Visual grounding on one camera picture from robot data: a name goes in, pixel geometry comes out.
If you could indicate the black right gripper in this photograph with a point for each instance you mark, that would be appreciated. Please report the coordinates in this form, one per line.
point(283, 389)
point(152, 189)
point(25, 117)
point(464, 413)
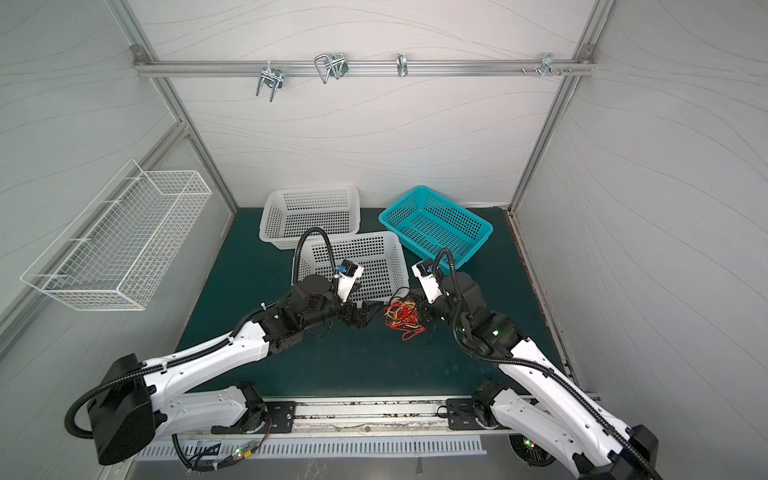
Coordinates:
point(434, 309)

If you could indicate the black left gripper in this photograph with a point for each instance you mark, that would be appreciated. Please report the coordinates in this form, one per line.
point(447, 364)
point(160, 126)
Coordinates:
point(351, 309)

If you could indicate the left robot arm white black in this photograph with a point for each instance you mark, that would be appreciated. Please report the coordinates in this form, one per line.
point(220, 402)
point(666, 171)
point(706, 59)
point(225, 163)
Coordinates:
point(138, 402)

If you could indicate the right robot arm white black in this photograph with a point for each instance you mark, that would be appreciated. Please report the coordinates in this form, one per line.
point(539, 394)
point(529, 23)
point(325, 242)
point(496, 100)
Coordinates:
point(565, 422)

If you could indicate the white plastic basket near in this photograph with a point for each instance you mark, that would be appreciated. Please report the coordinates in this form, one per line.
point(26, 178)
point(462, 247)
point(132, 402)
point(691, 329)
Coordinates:
point(378, 253)

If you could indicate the white plastic basket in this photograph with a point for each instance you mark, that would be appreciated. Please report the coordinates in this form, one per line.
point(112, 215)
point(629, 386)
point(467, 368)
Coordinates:
point(288, 213)
point(378, 253)

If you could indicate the teal plastic basket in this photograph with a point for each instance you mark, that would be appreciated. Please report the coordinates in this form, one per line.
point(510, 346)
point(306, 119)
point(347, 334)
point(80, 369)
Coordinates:
point(427, 222)

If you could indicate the white plastic basket far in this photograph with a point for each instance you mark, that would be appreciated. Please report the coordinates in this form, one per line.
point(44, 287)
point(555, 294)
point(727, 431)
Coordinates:
point(288, 213)

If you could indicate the metal hook clamp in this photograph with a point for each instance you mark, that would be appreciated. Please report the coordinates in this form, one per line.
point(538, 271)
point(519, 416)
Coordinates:
point(270, 80)
point(547, 67)
point(331, 65)
point(401, 65)

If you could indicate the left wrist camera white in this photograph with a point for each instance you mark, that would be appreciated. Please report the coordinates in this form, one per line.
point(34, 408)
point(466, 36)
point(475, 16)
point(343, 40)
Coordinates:
point(348, 279)

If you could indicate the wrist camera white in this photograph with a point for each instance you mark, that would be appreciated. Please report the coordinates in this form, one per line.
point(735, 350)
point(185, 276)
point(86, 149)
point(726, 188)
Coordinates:
point(424, 272)
point(348, 279)

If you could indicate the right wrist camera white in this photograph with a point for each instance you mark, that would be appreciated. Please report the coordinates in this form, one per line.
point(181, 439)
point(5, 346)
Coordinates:
point(424, 272)

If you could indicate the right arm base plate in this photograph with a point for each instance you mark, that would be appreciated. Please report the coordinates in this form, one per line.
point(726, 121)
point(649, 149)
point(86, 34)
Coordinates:
point(467, 414)

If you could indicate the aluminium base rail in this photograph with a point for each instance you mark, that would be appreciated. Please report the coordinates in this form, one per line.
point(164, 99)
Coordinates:
point(360, 415)

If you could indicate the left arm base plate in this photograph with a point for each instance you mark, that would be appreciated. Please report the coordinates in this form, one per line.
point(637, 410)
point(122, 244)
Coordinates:
point(276, 417)

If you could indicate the white vented cable duct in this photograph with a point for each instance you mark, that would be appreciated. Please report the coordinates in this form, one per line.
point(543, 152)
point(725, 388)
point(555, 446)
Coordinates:
point(371, 447)

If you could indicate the white wire wall basket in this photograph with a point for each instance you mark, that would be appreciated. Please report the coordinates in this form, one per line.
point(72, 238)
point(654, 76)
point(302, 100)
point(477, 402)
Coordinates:
point(114, 254)

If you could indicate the aluminium crossbar rail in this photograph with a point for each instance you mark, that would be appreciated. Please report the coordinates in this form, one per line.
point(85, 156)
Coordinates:
point(357, 68)

